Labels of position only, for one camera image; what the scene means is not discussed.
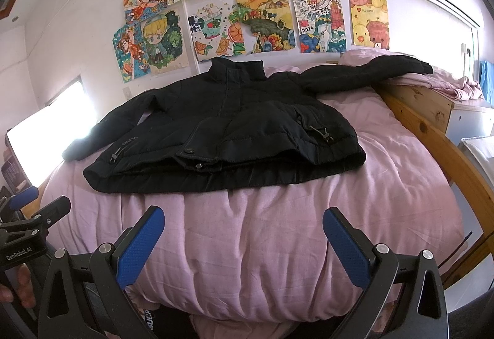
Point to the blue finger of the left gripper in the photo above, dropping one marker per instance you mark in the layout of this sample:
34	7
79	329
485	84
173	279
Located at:
50	214
23	198

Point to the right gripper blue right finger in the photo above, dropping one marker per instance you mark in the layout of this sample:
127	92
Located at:
420	309

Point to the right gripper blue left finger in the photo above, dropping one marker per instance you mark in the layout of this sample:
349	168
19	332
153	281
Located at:
66	311

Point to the black puffer jacket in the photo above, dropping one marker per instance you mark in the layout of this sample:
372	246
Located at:
231	127

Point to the person's left hand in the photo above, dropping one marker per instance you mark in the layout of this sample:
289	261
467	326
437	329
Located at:
24	288

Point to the pink duvet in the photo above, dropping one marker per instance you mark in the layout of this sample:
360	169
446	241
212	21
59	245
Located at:
260	254

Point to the white storage box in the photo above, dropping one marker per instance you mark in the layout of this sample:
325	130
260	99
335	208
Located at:
479	151

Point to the wooden white cabinet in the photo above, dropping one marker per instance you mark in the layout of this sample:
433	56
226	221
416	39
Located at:
457	119

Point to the orange girl blue drawing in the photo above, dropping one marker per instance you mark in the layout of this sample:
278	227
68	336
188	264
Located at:
130	54

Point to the blond boy drawing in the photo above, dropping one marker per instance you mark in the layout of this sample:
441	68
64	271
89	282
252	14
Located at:
162	37

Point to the crumpled pink sheet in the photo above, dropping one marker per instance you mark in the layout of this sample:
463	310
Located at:
461	89

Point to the red haired girl drawing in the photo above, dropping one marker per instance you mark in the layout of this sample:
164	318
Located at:
136	11

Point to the blue towel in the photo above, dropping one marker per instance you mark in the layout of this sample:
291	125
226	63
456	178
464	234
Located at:
486	77

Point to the oranges and cup drawing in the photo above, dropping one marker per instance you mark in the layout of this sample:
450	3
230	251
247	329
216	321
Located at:
216	31

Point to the pig and chick drawing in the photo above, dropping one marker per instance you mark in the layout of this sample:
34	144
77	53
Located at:
369	19

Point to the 2024 collage drawing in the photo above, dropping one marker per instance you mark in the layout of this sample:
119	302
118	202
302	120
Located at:
321	26

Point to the landscape hills drawing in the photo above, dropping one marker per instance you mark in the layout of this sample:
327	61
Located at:
269	23

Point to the wooden bed frame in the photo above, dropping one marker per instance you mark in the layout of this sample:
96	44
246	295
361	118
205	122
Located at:
457	170

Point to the white wall socket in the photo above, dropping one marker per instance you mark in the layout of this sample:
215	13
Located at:
127	93

